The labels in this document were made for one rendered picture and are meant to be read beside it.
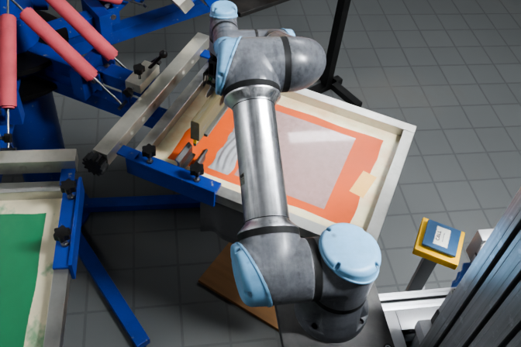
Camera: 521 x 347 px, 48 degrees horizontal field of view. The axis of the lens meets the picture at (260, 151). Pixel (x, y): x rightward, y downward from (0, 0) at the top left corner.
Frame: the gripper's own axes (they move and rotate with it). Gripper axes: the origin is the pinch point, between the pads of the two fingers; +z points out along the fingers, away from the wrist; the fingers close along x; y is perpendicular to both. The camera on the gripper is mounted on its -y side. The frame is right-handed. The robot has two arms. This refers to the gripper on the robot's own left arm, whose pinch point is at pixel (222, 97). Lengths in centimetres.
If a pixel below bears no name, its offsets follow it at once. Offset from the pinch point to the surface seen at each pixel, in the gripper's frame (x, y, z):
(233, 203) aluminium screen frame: 18.1, 29.1, 11.1
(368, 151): 48, -13, 14
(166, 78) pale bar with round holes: -23.3, -4.9, 4.9
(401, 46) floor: 36, -220, 108
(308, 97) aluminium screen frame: 21.8, -25.5, 10.2
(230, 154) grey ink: 8.4, 10.1, 12.9
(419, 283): 78, 14, 36
